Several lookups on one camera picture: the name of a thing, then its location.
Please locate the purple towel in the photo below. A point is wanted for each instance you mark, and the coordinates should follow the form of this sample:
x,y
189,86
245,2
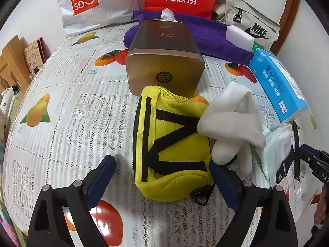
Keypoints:
x,y
213,41

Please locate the dark tin box gold base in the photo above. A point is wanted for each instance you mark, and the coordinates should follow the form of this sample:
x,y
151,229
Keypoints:
x,y
164,64

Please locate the clear printed zip bag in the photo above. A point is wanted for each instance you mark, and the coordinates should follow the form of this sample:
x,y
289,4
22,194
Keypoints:
x,y
277,144

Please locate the person's right hand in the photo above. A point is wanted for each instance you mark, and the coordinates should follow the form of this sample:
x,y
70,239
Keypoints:
x,y
323,208

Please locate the person's right forearm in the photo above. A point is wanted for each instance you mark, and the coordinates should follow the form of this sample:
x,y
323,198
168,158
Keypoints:
x,y
317,236

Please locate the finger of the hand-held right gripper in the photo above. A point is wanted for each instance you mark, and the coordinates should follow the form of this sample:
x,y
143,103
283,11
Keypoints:
x,y
312,153

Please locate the white sponge block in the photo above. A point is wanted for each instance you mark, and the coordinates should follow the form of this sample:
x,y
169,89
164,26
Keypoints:
x,y
240,38

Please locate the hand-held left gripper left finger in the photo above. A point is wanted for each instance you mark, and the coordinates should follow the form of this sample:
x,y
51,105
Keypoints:
x,y
102,177

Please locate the green wet wipe packet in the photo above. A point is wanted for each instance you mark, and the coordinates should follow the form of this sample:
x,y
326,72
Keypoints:
x,y
255,48

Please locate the brown wooden door frame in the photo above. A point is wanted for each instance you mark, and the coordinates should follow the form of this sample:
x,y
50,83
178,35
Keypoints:
x,y
287,18

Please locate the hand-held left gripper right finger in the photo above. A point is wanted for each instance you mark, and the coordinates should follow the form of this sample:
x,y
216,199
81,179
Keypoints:
x,y
223,182

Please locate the grey waist bag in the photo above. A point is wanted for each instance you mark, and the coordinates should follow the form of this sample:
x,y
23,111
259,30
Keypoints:
x,y
252,18

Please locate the white spotted plush toy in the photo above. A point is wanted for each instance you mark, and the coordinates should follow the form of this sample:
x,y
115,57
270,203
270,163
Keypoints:
x,y
6,105

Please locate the white plastic shopping bag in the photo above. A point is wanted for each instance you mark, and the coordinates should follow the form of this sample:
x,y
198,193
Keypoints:
x,y
102,7

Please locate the white mesh bag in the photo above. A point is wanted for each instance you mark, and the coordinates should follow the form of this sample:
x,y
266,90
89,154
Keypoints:
x,y
231,118

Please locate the yellow pouch black stripes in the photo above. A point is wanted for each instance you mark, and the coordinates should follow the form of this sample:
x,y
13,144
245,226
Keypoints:
x,y
172,144

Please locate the floral bed sheet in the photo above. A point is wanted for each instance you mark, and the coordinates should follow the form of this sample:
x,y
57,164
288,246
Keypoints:
x,y
10,229

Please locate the blue tissue pack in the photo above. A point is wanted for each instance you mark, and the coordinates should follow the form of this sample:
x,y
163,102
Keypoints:
x,y
277,82

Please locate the white tissue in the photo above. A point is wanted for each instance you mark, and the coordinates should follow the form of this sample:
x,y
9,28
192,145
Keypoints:
x,y
168,15

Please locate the fruit print tablecloth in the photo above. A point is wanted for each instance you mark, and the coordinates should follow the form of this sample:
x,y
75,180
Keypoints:
x,y
77,123

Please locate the brown patterned book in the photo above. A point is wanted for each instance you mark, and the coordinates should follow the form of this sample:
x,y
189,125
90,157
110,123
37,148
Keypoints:
x,y
36,55

